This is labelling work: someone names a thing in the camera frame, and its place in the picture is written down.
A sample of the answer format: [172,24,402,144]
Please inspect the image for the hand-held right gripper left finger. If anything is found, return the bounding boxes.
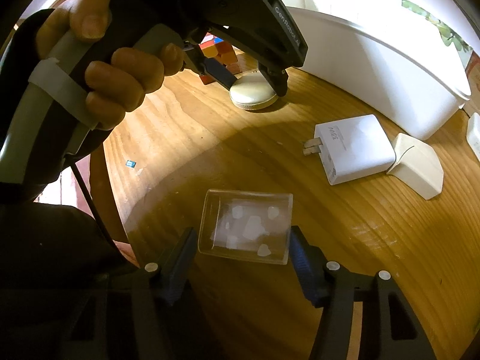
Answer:
[60,226,198,360]

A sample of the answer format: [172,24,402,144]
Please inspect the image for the person's dark clothing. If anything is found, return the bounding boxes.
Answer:
[0,194,147,360]

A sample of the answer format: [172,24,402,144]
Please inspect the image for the white power strip box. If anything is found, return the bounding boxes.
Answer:
[466,112,480,151]

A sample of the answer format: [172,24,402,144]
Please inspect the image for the colourful puzzle cube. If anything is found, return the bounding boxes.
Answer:
[198,33,241,85]

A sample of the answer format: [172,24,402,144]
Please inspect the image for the person's left hand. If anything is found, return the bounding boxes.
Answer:
[37,0,185,131]

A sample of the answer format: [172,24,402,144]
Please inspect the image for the cream round compact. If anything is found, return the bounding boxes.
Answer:
[229,73,279,112]

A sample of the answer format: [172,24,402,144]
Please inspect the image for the cream angular plastic box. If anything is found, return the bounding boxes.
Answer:
[386,133,445,200]

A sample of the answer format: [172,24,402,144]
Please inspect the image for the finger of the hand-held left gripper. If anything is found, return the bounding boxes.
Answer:
[258,62,289,97]
[184,41,238,91]

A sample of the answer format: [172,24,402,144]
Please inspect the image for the black cable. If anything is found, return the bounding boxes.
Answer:
[68,155,115,250]

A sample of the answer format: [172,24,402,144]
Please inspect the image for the clear plastic box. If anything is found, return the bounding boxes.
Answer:
[197,189,294,266]

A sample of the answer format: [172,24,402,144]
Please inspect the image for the large white storage bin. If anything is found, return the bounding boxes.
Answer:
[262,0,472,142]

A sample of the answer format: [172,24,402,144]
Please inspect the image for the white charger adapter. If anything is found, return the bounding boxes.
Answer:
[302,114,397,186]

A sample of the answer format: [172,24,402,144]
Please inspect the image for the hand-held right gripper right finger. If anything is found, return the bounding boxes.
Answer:
[288,225,438,360]

